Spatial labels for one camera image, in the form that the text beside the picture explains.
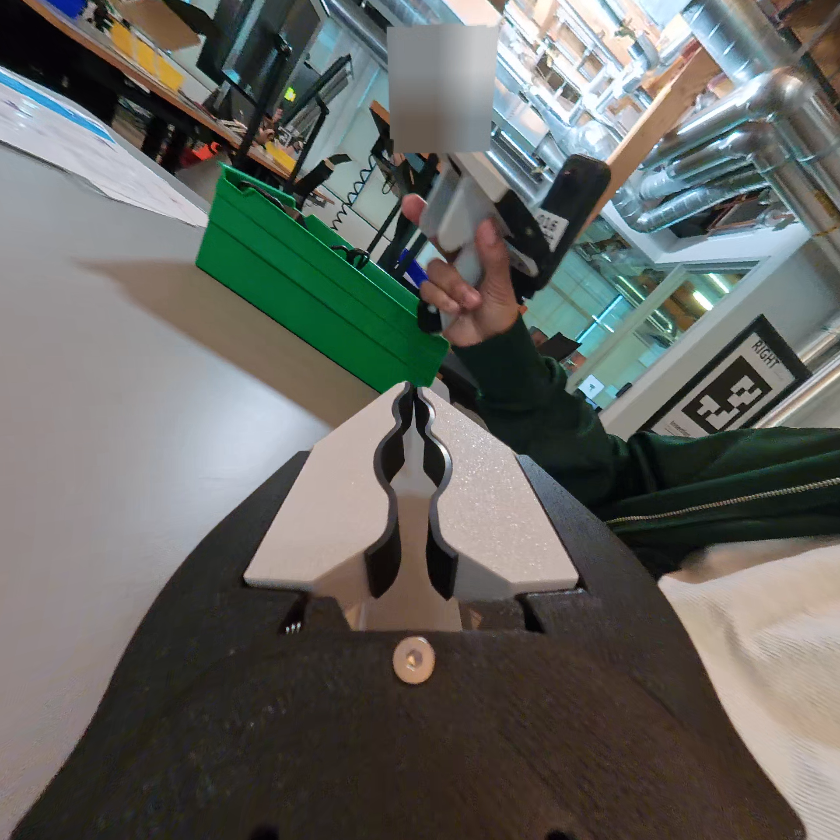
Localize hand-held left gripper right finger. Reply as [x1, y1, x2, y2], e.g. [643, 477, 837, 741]
[415, 387, 580, 605]

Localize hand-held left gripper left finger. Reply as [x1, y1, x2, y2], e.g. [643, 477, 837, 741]
[244, 384, 414, 624]

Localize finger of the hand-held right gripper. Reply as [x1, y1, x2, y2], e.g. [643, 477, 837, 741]
[448, 152, 508, 204]

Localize green plastic bin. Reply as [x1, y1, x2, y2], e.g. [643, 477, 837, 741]
[196, 163, 450, 393]

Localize person's right forearm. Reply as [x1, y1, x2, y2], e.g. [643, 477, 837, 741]
[449, 317, 664, 519]

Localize person's right hand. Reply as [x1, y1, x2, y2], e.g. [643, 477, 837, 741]
[402, 195, 527, 347]

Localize black legged workbench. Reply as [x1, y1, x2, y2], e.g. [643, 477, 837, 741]
[369, 101, 439, 198]

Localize black computer monitor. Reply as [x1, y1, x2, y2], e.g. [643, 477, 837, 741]
[282, 56, 353, 131]
[197, 0, 322, 102]

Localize silver ventilation ducts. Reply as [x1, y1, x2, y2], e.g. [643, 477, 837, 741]
[610, 0, 840, 240]

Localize black framed marker sign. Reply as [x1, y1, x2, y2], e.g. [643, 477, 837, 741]
[640, 315, 811, 437]

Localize wooden workbench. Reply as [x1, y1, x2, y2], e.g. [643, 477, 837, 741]
[26, 0, 296, 178]

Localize person's white pants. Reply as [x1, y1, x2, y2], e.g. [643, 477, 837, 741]
[659, 538, 840, 840]

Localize laminated paper sheet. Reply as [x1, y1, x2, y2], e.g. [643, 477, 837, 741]
[0, 66, 207, 227]

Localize wooden post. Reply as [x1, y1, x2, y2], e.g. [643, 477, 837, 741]
[600, 46, 723, 207]

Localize coiled black cable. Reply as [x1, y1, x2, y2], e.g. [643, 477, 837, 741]
[331, 164, 373, 232]

